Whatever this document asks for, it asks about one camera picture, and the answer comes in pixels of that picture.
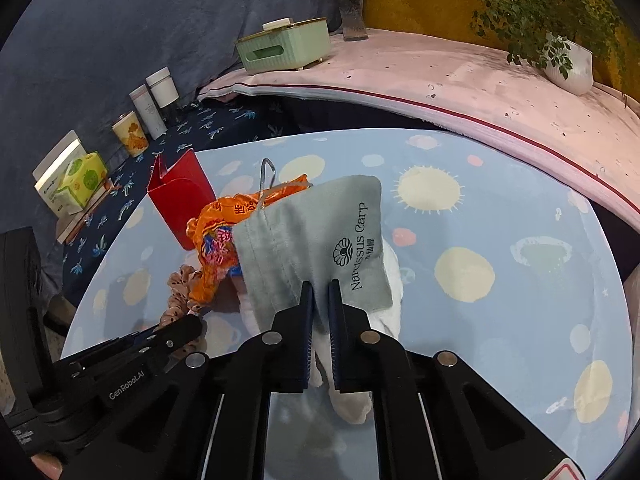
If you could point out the white plant pot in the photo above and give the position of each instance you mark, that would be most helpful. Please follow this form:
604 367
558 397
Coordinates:
575 70

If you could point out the green tissue box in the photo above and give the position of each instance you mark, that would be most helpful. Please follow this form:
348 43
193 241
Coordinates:
285 50

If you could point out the green tissue packet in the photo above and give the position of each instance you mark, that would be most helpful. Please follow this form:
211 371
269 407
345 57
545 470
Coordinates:
82 182

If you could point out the tall white bottle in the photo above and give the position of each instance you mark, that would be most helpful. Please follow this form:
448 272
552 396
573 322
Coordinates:
148 112

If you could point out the light blue printed tablecloth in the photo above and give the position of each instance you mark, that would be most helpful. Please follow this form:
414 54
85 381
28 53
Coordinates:
500 210

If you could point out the person's left hand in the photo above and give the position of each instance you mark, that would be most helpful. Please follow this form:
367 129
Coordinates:
46 466

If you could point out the thin wooden stick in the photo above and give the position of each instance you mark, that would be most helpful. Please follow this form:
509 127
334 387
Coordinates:
95 210

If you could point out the white jar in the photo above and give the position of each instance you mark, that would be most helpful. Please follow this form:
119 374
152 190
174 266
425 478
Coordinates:
162 91

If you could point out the yellow cloth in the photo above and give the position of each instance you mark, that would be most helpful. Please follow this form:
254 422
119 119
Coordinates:
425 0

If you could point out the orange plastic wrapper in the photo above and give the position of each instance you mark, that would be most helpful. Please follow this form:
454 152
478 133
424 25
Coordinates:
220 240

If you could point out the glass vase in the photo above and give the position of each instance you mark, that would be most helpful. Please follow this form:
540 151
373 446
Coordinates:
353 15

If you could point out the green leafy plant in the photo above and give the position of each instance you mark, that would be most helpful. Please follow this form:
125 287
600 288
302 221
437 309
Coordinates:
545 5

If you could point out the white cardboard box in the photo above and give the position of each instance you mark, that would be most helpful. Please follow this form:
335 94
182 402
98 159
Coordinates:
52 165

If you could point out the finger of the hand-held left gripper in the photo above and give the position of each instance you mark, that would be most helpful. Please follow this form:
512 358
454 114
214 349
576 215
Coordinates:
165 332
135 385

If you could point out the red cardboard box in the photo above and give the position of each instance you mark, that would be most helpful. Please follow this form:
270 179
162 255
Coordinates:
180 200

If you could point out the pink blanket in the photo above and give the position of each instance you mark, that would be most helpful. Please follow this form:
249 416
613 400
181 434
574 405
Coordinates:
450 75

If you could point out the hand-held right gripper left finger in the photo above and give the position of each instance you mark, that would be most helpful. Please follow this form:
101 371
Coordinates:
305 330

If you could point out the grey-blue blanket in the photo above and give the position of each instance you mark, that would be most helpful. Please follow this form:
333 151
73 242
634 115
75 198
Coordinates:
125 25

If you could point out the pink scrunchie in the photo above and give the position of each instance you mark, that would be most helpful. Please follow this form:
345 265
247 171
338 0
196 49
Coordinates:
175 305

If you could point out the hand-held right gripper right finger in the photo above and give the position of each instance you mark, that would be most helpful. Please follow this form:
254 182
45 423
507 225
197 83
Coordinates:
336 340

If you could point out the navy printed cloth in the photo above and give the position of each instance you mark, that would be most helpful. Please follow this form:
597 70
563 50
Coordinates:
210 125

